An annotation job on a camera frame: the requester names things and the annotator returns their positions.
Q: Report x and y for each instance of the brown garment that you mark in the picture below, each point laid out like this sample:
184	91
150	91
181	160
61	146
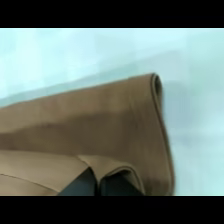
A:
100	123

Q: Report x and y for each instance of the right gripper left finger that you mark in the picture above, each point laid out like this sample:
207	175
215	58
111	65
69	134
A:
80	186

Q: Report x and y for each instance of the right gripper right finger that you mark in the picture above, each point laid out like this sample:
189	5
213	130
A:
120	185

